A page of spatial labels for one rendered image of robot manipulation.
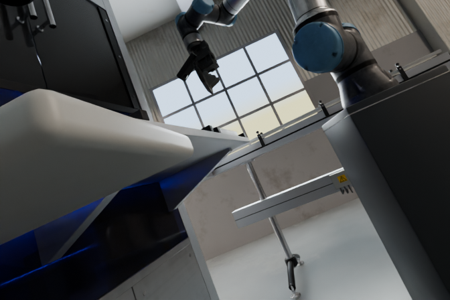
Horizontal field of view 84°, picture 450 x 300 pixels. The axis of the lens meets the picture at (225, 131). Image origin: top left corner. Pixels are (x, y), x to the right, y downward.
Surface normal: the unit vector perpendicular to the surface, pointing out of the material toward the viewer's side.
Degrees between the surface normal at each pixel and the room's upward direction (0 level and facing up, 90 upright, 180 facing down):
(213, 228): 90
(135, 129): 90
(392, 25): 90
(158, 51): 90
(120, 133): 101
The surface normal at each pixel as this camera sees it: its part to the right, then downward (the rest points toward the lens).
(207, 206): -0.14, -0.16
